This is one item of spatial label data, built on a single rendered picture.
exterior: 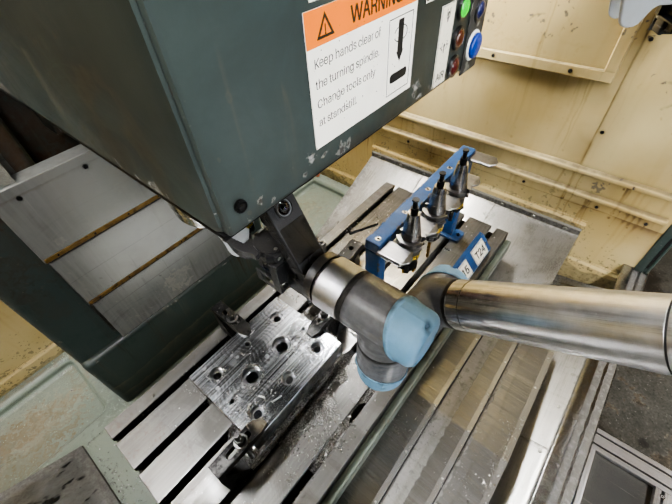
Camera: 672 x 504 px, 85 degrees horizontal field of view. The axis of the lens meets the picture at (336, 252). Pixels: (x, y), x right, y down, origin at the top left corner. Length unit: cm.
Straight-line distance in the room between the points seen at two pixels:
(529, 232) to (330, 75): 127
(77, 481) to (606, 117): 181
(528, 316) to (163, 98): 41
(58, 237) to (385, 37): 80
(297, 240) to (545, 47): 101
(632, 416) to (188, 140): 219
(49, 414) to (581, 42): 197
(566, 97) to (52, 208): 134
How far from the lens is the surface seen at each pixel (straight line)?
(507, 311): 49
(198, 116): 25
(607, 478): 185
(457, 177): 94
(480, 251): 123
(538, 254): 149
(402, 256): 79
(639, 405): 231
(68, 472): 143
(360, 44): 35
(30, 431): 166
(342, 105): 35
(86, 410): 158
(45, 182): 93
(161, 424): 105
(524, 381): 128
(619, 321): 44
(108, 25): 26
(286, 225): 46
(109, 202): 99
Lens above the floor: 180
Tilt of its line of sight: 47 degrees down
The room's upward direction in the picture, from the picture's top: 5 degrees counter-clockwise
